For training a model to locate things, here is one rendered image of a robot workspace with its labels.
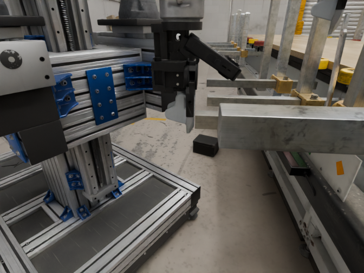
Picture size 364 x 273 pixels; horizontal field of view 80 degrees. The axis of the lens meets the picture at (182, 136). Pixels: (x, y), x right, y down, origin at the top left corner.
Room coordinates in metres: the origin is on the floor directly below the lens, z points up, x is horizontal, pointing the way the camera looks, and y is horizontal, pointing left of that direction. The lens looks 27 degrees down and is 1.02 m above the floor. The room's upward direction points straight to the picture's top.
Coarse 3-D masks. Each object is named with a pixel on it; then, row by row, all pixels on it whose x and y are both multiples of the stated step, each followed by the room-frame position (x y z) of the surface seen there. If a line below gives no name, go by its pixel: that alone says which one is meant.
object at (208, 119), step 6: (198, 114) 0.41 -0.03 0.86; (204, 114) 0.41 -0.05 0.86; (210, 114) 0.41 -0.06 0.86; (216, 114) 0.41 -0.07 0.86; (198, 120) 0.41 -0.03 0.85; (204, 120) 0.41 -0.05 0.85; (210, 120) 0.41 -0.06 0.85; (216, 120) 0.40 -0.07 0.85; (198, 126) 0.41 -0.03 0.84; (204, 126) 0.41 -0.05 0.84; (210, 126) 0.41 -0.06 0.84; (216, 126) 0.40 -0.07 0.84
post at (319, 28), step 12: (312, 24) 0.69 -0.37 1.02; (324, 24) 0.66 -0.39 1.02; (312, 36) 0.68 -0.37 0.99; (324, 36) 0.66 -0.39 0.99; (312, 48) 0.66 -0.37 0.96; (312, 60) 0.66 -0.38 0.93; (300, 72) 0.70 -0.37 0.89; (312, 72) 0.66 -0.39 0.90; (300, 84) 0.68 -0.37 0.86; (312, 84) 0.66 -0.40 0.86
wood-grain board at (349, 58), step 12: (252, 36) 2.69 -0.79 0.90; (264, 36) 2.69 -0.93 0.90; (276, 36) 2.69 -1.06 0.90; (300, 36) 2.69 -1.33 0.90; (276, 48) 1.54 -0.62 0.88; (300, 48) 1.33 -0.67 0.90; (324, 48) 1.33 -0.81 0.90; (336, 48) 1.33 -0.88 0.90; (348, 48) 1.33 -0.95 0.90; (360, 48) 1.33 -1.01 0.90; (348, 60) 0.87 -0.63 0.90
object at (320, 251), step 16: (256, 48) 2.35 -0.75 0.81; (256, 64) 2.24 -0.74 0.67; (272, 64) 1.71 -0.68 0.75; (288, 64) 1.40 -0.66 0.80; (320, 80) 0.98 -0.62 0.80; (336, 80) 0.86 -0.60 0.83; (320, 96) 0.94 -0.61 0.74; (336, 96) 0.82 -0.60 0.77; (272, 160) 1.30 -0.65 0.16; (288, 176) 1.09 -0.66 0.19; (288, 192) 0.97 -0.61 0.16; (288, 208) 0.97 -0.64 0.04; (304, 208) 0.83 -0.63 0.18; (304, 224) 0.74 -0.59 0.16; (304, 240) 0.76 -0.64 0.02; (320, 240) 0.65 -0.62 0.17; (320, 256) 0.58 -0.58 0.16; (320, 272) 0.55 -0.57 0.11; (336, 272) 0.51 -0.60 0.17
